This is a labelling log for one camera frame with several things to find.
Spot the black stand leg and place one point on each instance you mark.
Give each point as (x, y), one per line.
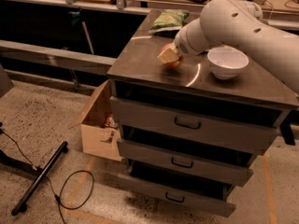
(21, 205)

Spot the grey drawer cabinet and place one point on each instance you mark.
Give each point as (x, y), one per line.
(254, 97)

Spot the bottom grey drawer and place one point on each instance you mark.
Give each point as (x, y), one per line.
(177, 196)

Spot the top grey drawer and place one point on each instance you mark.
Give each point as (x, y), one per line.
(193, 127)

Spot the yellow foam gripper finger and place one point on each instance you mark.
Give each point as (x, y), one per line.
(168, 55)

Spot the metal railing beam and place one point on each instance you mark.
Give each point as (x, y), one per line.
(62, 58)

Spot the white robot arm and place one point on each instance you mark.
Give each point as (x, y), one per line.
(239, 24)

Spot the grey drawer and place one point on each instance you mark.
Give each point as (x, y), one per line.
(193, 127)
(177, 196)
(187, 164)

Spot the cardboard box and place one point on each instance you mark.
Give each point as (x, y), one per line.
(98, 137)

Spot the red apple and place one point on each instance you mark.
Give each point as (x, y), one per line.
(174, 64)

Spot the green chip bag rear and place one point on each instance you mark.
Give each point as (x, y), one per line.
(169, 20)

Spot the middle grey drawer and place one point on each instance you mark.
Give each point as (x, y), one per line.
(187, 164)

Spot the white ceramic bowl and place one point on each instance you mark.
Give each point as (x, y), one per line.
(227, 62)

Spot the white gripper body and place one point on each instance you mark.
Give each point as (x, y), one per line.
(181, 44)

